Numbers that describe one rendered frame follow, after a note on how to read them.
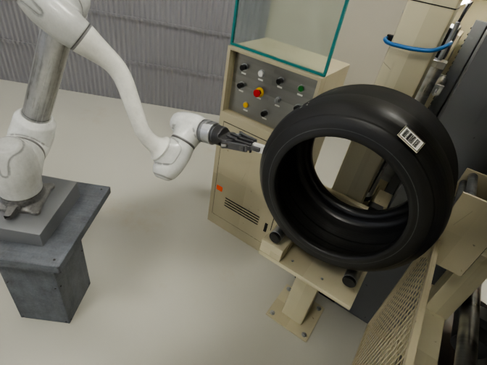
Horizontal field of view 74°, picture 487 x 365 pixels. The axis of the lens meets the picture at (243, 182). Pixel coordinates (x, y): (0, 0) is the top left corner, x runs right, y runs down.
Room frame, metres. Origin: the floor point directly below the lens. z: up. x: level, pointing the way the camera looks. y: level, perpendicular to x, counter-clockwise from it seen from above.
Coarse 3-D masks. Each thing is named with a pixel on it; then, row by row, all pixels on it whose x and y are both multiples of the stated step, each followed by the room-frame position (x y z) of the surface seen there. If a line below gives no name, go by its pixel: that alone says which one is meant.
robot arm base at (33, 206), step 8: (48, 184) 1.02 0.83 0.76; (40, 192) 0.93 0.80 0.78; (48, 192) 0.98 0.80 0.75; (0, 200) 0.87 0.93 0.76; (32, 200) 0.89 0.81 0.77; (40, 200) 0.92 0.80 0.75; (0, 208) 0.85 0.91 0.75; (8, 208) 0.84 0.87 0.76; (16, 208) 0.85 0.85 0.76; (24, 208) 0.87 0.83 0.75; (32, 208) 0.88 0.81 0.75; (40, 208) 0.89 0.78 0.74; (8, 216) 0.81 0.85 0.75
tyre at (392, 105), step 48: (336, 96) 0.85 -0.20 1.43; (384, 96) 0.85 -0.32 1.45; (288, 144) 0.82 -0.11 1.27; (384, 144) 0.71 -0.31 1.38; (432, 144) 0.72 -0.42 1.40; (288, 192) 0.98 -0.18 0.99; (432, 192) 0.65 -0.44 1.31; (336, 240) 0.85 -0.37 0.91; (384, 240) 0.82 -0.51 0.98; (432, 240) 0.64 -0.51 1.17
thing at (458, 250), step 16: (464, 176) 1.03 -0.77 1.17; (480, 176) 1.01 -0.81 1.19; (464, 192) 0.87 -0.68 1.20; (480, 192) 1.00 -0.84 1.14; (464, 208) 0.85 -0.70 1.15; (480, 208) 0.84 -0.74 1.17; (448, 224) 0.86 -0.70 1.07; (464, 224) 0.84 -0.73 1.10; (480, 224) 0.83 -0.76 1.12; (448, 240) 0.85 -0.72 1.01; (464, 240) 0.83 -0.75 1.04; (480, 240) 0.81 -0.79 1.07; (448, 256) 0.83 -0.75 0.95; (464, 256) 0.81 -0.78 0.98; (464, 272) 0.80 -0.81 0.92
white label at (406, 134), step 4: (404, 128) 0.72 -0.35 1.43; (408, 128) 0.73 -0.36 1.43; (400, 132) 0.71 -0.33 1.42; (404, 132) 0.71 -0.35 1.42; (408, 132) 0.72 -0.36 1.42; (412, 132) 0.72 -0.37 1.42; (400, 136) 0.70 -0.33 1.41; (404, 136) 0.70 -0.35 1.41; (408, 136) 0.71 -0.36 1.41; (412, 136) 0.71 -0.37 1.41; (416, 136) 0.71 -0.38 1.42; (404, 140) 0.69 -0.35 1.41; (408, 140) 0.70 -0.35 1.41; (412, 140) 0.70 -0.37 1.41; (416, 140) 0.70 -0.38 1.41; (420, 140) 0.71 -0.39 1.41; (408, 144) 0.69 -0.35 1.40; (412, 144) 0.69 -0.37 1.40; (416, 144) 0.69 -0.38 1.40; (420, 144) 0.70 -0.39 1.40; (412, 148) 0.68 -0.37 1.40; (416, 148) 0.68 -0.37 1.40; (416, 152) 0.68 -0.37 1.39
